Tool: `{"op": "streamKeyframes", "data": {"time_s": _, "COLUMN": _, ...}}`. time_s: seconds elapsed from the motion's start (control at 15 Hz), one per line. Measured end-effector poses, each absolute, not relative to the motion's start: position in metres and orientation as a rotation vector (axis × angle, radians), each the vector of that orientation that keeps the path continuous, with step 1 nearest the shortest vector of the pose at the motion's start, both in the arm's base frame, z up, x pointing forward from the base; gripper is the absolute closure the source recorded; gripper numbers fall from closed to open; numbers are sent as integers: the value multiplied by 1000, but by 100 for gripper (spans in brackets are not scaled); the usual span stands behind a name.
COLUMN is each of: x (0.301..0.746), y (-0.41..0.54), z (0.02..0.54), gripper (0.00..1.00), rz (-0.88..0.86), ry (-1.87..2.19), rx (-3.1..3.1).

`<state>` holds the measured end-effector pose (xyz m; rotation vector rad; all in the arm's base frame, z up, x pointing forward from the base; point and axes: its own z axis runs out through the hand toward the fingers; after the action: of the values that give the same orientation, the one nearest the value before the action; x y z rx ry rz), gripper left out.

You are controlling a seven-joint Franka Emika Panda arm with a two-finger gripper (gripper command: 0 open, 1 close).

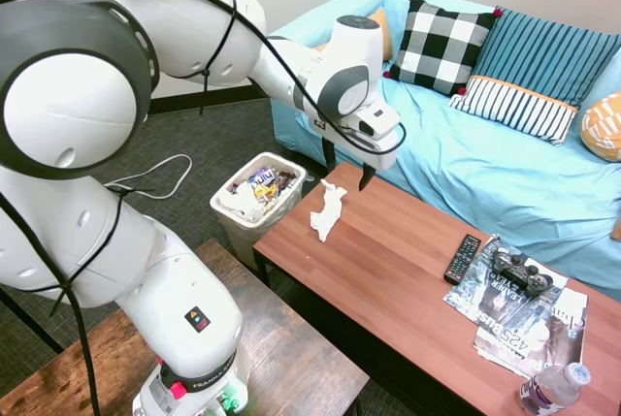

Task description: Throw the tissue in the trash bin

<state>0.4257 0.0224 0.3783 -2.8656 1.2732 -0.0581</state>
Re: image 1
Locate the beige plastic trash bin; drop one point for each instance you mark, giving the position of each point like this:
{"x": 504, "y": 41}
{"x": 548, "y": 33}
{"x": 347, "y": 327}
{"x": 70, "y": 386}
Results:
{"x": 242, "y": 247}

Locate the black white checkered pillow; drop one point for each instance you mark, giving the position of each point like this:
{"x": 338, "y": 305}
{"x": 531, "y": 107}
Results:
{"x": 436, "y": 47}

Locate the brown snack wrapper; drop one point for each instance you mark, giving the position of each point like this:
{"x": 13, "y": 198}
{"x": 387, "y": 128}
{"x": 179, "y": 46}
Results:
{"x": 285, "y": 179}

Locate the yellow snack bag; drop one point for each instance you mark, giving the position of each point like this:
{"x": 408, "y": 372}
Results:
{"x": 266, "y": 191}

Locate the black tv remote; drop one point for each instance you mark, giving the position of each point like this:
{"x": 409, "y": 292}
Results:
{"x": 462, "y": 259}

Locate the small wooden object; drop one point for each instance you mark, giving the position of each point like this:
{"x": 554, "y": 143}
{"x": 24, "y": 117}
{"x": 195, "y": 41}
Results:
{"x": 617, "y": 227}

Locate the white navy striped pillow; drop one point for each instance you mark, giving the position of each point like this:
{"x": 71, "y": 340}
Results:
{"x": 519, "y": 108}

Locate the reddish wood coffee table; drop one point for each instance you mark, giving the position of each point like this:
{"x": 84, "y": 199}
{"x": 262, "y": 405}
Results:
{"x": 388, "y": 265}

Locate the hint blackberry water bottle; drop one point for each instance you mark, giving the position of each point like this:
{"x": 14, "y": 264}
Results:
{"x": 264, "y": 176}

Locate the white tissue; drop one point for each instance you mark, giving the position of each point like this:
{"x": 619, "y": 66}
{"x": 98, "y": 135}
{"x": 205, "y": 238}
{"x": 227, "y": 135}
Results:
{"x": 330, "y": 212}

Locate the magazine with white cover edge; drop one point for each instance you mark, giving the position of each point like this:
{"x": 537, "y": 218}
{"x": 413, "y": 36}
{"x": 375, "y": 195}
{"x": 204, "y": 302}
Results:
{"x": 572, "y": 329}

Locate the blue striped pillow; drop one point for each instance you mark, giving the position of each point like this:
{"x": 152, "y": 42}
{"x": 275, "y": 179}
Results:
{"x": 543, "y": 57}

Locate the black metal leg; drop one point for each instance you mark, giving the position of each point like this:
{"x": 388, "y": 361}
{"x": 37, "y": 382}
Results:
{"x": 29, "y": 319}

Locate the clear plastic water bottle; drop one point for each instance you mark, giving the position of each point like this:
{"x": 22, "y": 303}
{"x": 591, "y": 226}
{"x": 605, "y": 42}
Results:
{"x": 553, "y": 389}

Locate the sofa with light blue cover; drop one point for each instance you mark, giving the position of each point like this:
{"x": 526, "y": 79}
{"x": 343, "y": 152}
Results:
{"x": 485, "y": 169}

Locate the orange white patterned pillow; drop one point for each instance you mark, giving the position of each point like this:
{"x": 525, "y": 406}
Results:
{"x": 604, "y": 127}

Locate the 425 Business magazine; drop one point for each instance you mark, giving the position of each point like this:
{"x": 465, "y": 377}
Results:
{"x": 504, "y": 324}

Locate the plain orange pillow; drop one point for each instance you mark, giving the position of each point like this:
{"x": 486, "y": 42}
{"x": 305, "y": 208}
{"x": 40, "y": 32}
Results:
{"x": 385, "y": 38}

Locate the black game controller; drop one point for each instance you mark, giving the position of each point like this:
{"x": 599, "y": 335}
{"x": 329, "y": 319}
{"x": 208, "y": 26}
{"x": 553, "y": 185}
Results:
{"x": 521, "y": 271}

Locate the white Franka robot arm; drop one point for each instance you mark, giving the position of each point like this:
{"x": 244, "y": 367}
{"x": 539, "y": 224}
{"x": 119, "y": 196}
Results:
{"x": 184, "y": 290}

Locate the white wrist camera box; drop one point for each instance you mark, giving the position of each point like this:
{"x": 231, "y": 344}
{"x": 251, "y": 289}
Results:
{"x": 376, "y": 118}

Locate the rustic dark wood table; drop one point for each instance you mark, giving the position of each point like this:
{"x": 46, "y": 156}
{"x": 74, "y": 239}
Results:
{"x": 291, "y": 367}

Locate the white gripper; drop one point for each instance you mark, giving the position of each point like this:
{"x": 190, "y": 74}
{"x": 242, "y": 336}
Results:
{"x": 383, "y": 151}

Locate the discarded white tissue wad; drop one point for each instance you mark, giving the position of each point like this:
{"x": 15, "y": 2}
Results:
{"x": 240, "y": 205}

